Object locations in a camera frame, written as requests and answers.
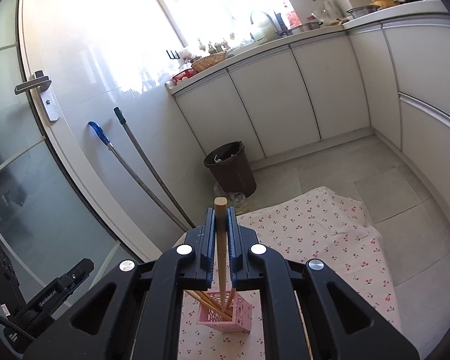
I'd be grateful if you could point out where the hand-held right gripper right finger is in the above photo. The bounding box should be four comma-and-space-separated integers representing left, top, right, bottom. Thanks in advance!
227, 207, 421, 360

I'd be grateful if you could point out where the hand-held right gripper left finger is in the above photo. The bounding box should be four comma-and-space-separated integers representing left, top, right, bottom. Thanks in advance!
24, 207, 216, 360

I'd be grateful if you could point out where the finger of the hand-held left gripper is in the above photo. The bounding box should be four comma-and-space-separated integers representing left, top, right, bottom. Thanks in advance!
20, 258, 95, 321

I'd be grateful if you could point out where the pink perforated utensil holder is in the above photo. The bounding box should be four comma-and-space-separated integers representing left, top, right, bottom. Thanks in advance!
197, 289, 256, 334

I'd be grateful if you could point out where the clear plastic bag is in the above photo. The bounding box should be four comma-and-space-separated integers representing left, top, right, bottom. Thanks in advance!
214, 182, 246, 214

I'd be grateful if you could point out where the brown trash bin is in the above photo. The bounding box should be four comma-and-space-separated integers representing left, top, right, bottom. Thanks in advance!
203, 141, 257, 197

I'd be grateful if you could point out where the cherry print tablecloth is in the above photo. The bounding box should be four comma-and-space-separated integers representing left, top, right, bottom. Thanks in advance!
178, 186, 402, 360

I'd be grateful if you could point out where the frosted glass door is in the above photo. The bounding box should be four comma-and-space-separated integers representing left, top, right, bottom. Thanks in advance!
0, 0, 162, 308

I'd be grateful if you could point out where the red plastic basket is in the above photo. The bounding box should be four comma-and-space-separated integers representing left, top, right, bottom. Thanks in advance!
171, 68, 196, 83

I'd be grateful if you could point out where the wicker basket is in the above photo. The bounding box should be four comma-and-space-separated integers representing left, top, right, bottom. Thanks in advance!
191, 53, 227, 74

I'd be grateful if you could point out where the narrow white cabinet door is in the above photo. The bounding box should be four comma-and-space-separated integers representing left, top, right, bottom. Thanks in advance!
348, 22, 403, 151

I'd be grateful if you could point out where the white drawer front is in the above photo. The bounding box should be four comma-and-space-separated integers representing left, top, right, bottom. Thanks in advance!
397, 94, 450, 218
382, 13, 450, 136

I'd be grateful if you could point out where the steel basin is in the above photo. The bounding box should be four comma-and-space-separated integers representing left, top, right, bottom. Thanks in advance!
285, 22, 323, 34

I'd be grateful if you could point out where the window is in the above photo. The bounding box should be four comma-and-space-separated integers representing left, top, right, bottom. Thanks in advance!
152, 0, 297, 46

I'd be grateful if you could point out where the steel bowl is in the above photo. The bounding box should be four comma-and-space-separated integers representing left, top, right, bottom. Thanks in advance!
347, 5, 381, 19

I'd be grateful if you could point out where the white countertop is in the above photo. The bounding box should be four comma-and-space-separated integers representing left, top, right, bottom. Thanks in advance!
165, 0, 450, 96

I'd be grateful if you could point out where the blue-handled mop pole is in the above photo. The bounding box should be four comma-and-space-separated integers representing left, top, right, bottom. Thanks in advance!
87, 121, 191, 233

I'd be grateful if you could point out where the dark-handled mop pole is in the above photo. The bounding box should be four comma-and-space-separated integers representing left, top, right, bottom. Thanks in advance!
113, 107, 196, 229

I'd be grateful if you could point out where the metal door handle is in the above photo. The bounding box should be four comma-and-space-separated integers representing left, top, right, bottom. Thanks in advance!
14, 70, 61, 122

